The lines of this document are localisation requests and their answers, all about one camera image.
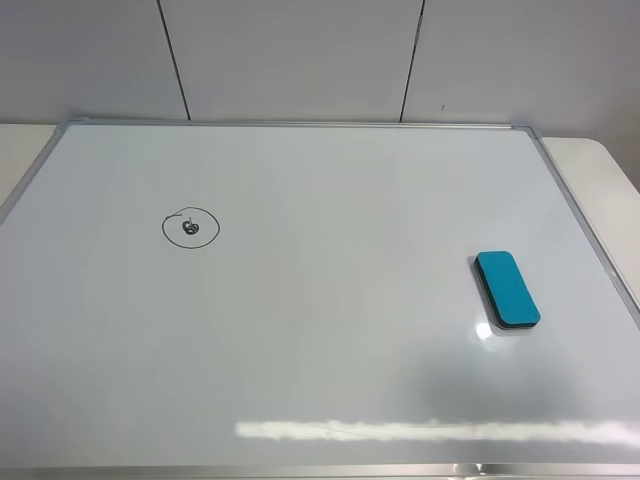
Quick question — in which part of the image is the black marker circle drawing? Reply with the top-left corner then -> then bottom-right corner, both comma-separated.
161,207 -> 221,250

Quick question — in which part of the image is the blue whiteboard eraser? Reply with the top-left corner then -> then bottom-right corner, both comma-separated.
474,251 -> 541,330

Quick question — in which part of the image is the white aluminium-framed whiteboard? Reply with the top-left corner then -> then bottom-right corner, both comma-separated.
1,119 -> 639,479

